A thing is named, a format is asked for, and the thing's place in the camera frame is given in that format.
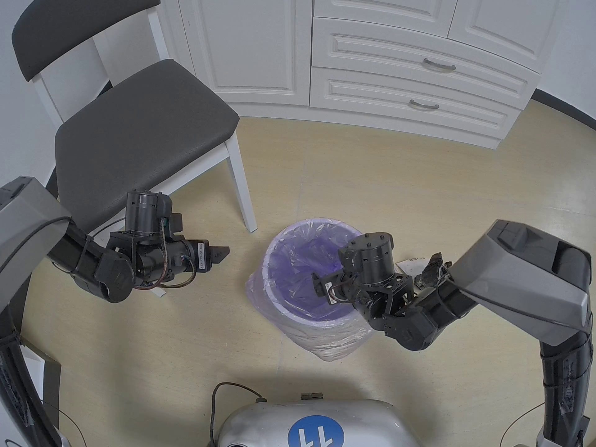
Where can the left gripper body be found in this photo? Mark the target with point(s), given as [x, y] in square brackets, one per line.
[186, 256]

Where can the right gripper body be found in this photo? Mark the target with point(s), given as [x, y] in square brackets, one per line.
[328, 287]

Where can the purple plastic bag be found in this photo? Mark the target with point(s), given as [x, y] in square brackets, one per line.
[307, 259]

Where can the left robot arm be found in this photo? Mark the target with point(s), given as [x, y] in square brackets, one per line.
[28, 217]

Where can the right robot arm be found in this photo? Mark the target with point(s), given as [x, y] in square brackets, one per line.
[521, 268]

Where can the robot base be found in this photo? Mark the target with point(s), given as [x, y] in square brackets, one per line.
[279, 424]

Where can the white trash bin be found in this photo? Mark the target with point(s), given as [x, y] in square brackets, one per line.
[279, 308]

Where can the crumpled black plastic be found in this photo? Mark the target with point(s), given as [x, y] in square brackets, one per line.
[430, 275]

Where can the white printed wrapper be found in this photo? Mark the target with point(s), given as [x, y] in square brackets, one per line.
[409, 264]

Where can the white chair with grey seat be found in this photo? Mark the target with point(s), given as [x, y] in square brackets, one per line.
[139, 133]

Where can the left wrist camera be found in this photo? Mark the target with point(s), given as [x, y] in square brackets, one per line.
[176, 221]

